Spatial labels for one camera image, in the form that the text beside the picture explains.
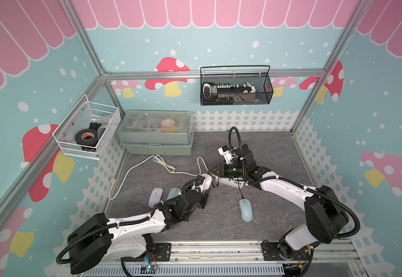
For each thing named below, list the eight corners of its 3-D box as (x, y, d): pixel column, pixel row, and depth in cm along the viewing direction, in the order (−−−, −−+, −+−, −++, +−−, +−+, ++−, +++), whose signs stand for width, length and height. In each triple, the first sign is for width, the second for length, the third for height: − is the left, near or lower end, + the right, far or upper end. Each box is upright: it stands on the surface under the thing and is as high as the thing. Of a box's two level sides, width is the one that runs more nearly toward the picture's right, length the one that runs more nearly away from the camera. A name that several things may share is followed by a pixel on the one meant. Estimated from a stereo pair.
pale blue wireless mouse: (241, 221, 84) (242, 220, 82) (238, 201, 91) (239, 198, 89) (253, 221, 84) (254, 220, 82) (249, 201, 91) (250, 198, 89)
